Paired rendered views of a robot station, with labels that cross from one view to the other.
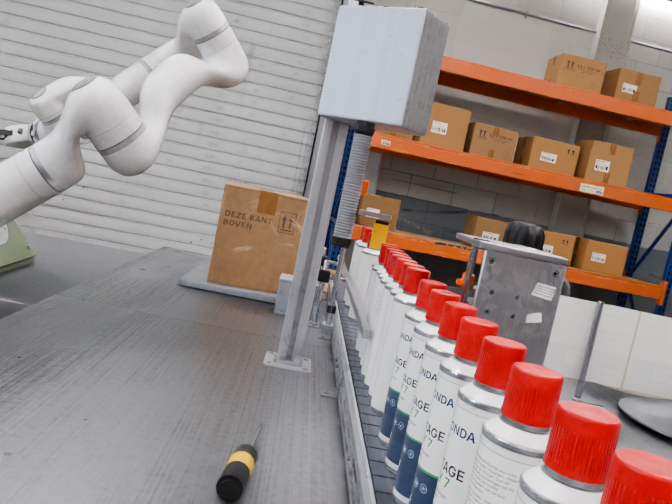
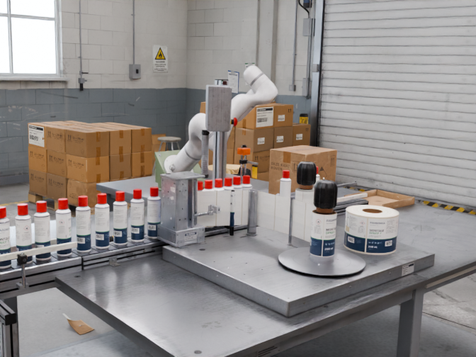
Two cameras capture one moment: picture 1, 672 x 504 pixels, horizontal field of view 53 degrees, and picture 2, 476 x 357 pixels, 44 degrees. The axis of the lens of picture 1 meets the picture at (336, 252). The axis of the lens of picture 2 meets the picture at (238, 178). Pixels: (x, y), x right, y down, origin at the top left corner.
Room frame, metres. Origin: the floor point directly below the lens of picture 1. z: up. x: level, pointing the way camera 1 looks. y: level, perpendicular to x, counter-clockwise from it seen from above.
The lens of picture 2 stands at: (-0.33, -2.10, 1.56)
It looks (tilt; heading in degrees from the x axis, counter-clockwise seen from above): 11 degrees down; 52
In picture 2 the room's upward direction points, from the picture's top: 2 degrees clockwise
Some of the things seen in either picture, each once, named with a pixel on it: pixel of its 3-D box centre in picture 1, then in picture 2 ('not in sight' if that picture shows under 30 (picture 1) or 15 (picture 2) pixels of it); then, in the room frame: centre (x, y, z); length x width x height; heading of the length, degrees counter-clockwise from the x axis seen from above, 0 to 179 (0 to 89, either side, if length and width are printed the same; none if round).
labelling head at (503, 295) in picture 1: (481, 342); (181, 207); (0.87, -0.21, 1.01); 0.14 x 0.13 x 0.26; 3
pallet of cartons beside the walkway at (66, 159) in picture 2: not in sight; (89, 166); (2.28, 3.88, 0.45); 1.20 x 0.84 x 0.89; 101
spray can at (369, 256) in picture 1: (367, 277); (285, 191); (1.53, -0.08, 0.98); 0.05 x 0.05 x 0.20
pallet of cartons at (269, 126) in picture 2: not in sight; (255, 150); (4.18, 3.37, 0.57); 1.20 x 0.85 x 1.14; 11
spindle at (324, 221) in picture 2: not in sight; (324, 220); (1.15, -0.70, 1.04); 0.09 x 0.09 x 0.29
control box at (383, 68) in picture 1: (383, 71); (218, 108); (1.17, -0.02, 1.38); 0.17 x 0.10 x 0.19; 58
